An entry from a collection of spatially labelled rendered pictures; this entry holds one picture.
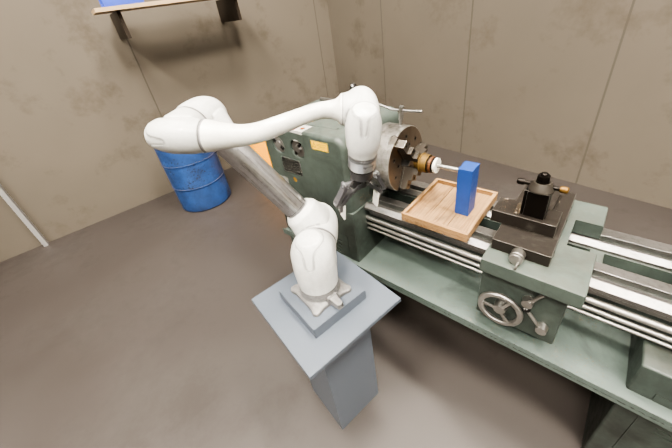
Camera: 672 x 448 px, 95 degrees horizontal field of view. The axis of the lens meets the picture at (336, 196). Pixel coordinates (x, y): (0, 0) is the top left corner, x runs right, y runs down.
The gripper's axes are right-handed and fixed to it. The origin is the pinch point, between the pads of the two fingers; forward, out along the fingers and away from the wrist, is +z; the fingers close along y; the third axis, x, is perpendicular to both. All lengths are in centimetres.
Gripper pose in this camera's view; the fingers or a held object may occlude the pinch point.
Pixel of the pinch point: (359, 208)
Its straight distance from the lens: 113.8
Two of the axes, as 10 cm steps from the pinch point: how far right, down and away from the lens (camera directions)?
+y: 9.0, -3.3, 2.9
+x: -4.4, -6.4, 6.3
